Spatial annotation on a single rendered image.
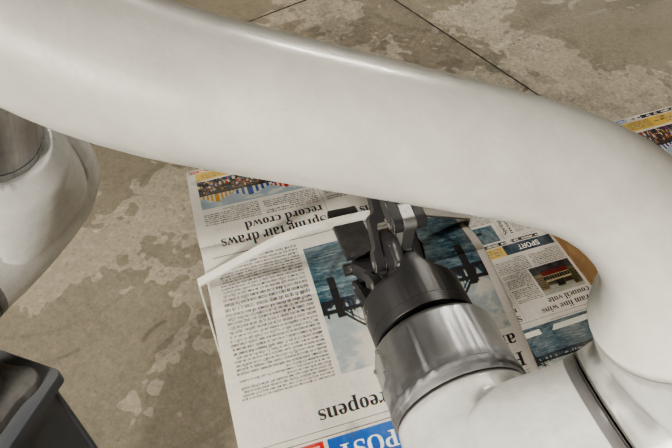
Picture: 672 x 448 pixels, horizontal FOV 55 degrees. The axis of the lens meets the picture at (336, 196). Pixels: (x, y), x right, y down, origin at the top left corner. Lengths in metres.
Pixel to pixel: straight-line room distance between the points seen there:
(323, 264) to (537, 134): 0.43
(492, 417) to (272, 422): 0.27
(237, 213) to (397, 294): 0.32
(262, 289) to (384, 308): 0.22
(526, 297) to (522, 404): 0.74
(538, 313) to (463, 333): 0.68
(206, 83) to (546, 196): 0.13
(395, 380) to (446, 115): 0.22
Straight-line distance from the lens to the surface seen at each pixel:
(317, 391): 0.60
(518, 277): 1.12
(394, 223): 0.44
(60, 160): 0.72
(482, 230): 1.48
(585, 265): 1.13
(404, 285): 0.44
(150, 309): 2.11
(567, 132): 0.26
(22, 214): 0.71
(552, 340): 1.07
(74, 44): 0.23
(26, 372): 0.86
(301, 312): 0.63
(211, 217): 0.72
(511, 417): 0.37
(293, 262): 0.66
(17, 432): 0.85
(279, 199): 0.73
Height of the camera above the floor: 1.71
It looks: 47 degrees down
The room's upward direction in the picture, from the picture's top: straight up
